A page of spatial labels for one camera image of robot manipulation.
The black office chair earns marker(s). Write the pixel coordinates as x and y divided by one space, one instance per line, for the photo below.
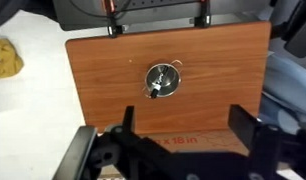
299 33

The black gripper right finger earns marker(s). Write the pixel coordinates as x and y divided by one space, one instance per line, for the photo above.
243 123

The flattened brown cardboard box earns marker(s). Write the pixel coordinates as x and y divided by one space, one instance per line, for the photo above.
209 140

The light blue jacket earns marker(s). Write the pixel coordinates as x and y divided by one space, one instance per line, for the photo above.
289 86

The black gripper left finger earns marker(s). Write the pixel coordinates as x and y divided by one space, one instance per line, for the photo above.
129 120

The black white Expo marker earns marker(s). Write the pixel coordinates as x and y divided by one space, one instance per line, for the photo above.
158 83

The small steel pot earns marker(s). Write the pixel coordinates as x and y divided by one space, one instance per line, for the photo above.
171 81

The black orange bar clamp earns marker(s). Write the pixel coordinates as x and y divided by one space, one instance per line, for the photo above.
203 16
113 28

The yellow cloth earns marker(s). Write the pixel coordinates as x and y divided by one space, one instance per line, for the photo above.
8 60

